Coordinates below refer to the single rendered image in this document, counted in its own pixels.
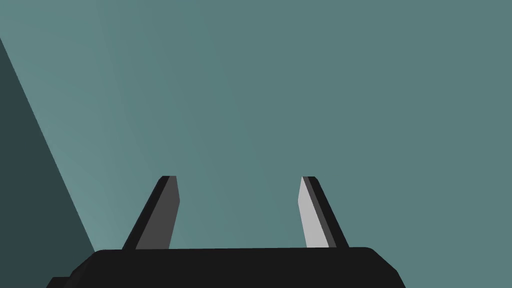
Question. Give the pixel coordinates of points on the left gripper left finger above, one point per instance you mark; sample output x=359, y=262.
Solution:
x=158, y=220

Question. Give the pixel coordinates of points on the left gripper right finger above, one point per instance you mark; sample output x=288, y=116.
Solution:
x=318, y=220

